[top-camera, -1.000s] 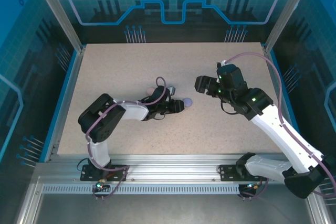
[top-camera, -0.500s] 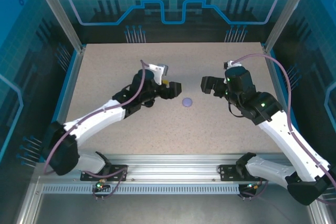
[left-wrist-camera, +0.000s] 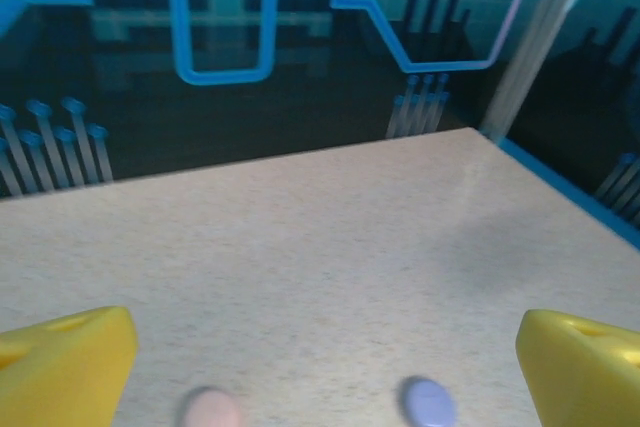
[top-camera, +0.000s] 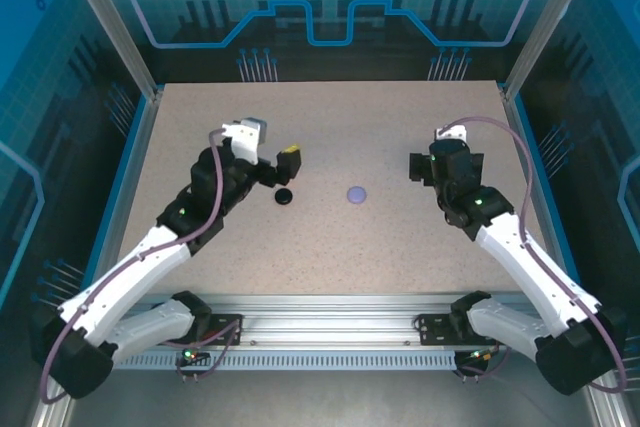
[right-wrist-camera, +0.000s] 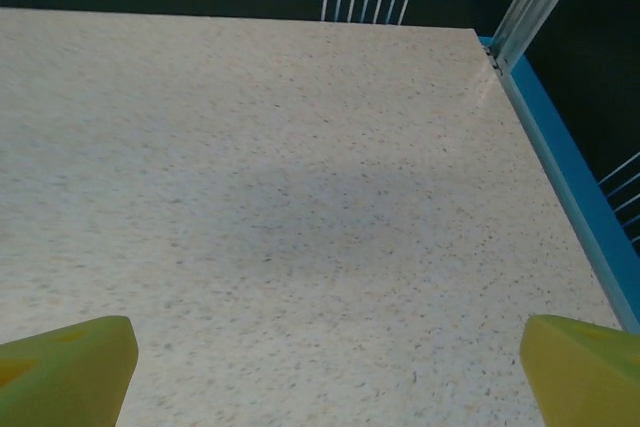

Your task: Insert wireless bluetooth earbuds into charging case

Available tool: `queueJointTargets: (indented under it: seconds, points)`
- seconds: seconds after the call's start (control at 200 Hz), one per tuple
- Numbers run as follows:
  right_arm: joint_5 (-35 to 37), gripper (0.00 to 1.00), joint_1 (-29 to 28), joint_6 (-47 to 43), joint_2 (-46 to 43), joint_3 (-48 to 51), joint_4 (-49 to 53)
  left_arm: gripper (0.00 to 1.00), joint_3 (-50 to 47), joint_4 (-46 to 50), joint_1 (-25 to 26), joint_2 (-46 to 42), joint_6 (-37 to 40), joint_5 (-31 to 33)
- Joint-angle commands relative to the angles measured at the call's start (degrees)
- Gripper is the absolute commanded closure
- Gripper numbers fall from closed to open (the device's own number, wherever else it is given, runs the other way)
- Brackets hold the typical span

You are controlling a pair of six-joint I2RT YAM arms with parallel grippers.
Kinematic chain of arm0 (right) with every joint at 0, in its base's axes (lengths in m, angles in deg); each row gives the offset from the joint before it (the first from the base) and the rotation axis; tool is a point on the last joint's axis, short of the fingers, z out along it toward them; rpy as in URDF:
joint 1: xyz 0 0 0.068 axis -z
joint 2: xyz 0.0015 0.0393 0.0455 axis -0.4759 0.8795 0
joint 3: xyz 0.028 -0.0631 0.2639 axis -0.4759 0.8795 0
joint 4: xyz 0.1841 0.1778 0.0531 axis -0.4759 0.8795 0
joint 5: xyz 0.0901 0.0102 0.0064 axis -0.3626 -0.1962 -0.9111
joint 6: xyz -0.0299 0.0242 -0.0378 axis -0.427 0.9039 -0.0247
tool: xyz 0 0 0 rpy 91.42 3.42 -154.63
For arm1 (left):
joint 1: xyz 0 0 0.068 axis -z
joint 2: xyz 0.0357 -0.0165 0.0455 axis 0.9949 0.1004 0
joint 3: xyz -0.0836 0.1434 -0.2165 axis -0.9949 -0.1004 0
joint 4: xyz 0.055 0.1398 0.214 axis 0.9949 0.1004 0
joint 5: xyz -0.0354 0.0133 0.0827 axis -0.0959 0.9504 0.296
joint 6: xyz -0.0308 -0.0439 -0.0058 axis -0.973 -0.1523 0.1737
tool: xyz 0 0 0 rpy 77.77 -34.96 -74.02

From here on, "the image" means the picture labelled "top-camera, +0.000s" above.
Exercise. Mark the black earbud charging case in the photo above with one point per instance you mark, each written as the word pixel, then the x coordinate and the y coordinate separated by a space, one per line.
pixel 283 195

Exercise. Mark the purple earbud charging case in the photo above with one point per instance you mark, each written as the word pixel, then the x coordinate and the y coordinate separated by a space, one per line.
pixel 357 194

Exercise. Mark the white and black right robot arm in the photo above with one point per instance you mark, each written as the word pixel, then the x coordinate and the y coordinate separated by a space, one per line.
pixel 530 267

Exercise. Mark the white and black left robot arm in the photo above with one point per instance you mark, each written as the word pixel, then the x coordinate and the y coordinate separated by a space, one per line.
pixel 130 272

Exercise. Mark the blue table side strip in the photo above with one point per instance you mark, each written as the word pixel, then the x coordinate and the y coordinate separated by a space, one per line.
pixel 542 177
pixel 123 177

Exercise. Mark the grey metal lower shelf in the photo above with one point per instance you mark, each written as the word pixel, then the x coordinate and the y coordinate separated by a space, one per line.
pixel 325 397

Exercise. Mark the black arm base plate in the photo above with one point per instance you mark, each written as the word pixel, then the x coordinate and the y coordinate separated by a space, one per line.
pixel 432 329
pixel 227 332

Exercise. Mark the aluminium mounting rail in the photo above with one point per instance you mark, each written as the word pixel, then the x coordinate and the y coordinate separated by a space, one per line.
pixel 330 317

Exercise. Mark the aluminium corner post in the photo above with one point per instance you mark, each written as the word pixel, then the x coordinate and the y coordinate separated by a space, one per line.
pixel 117 29
pixel 546 27

